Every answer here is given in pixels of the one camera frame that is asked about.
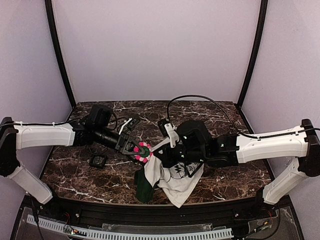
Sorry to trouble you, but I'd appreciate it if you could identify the camera black cable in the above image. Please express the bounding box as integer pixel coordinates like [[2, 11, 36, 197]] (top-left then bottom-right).
[[107, 116, 126, 133], [166, 94, 251, 138]]

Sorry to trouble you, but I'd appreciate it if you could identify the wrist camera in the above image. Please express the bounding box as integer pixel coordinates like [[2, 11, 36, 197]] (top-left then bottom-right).
[[118, 118, 140, 134], [157, 118, 180, 148]]

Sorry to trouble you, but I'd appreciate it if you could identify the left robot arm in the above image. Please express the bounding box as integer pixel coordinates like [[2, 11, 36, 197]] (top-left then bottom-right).
[[0, 104, 149, 205]]

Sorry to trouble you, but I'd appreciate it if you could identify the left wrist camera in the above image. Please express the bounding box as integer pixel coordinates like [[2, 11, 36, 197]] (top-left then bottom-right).
[[118, 118, 140, 134]]

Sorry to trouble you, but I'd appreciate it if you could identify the black square box right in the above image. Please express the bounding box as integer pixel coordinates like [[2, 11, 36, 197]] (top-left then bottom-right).
[[126, 155, 141, 164]]

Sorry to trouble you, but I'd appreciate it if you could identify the right camera black cable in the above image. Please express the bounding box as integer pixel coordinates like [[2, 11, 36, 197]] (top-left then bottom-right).
[[166, 94, 251, 138]]

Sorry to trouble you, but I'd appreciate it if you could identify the white slotted cable duct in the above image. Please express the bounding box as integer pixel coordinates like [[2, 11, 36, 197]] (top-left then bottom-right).
[[24, 214, 234, 240]]

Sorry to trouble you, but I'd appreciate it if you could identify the pink flower brooch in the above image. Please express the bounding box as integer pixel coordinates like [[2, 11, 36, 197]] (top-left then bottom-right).
[[133, 142, 153, 164]]

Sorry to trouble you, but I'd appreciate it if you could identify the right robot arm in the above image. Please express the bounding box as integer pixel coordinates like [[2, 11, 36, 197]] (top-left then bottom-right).
[[153, 118, 320, 206]]

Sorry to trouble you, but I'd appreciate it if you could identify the black square box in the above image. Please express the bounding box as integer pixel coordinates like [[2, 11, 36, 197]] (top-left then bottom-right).
[[89, 155, 108, 169], [126, 155, 141, 164]]

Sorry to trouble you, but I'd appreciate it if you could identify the black frame post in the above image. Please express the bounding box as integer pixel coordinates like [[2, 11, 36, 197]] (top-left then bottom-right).
[[236, 0, 268, 109], [44, 0, 77, 109]]

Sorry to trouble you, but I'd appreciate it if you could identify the black aluminium front rail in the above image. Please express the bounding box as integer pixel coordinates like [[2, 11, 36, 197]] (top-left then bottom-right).
[[39, 198, 276, 227]]

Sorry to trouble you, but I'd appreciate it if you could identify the right black frame post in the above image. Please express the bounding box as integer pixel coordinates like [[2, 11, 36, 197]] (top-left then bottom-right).
[[236, 0, 268, 109]]

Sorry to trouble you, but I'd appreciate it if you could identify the white and green garment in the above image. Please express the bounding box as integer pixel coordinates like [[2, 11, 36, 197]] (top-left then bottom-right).
[[134, 142, 204, 208]]

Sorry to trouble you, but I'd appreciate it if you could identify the left camera black cable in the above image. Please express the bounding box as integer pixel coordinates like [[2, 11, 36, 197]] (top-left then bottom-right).
[[107, 116, 126, 133]]

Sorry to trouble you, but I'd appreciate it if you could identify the left black frame post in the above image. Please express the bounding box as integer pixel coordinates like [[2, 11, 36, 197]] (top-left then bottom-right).
[[44, 0, 77, 109]]

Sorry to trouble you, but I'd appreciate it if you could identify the black square box left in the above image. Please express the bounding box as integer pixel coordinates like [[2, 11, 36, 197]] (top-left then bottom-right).
[[89, 155, 108, 169]]

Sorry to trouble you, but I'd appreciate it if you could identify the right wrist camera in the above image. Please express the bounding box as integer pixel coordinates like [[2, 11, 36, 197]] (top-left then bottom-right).
[[157, 118, 180, 148]]

